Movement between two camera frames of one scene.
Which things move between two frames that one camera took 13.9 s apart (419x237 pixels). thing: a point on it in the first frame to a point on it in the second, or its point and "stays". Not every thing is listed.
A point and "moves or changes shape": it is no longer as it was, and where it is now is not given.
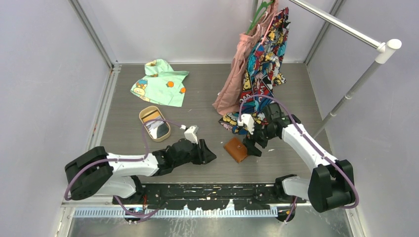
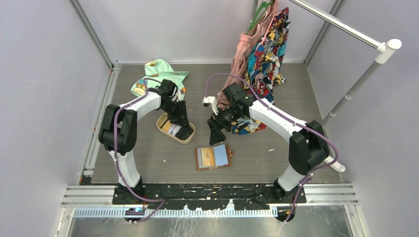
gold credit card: (151, 116) to (167, 126)
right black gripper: (252, 149) to (217, 136)
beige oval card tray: (156, 126) moves or changes shape
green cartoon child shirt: (161, 84) stays
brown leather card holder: (236, 149) to (209, 157)
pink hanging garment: (228, 101) stays
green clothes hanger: (259, 15) stays
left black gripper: (204, 154) to (181, 115)
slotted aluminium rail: (117, 213) stays
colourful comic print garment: (264, 71) stays
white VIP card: (152, 126) to (174, 129)
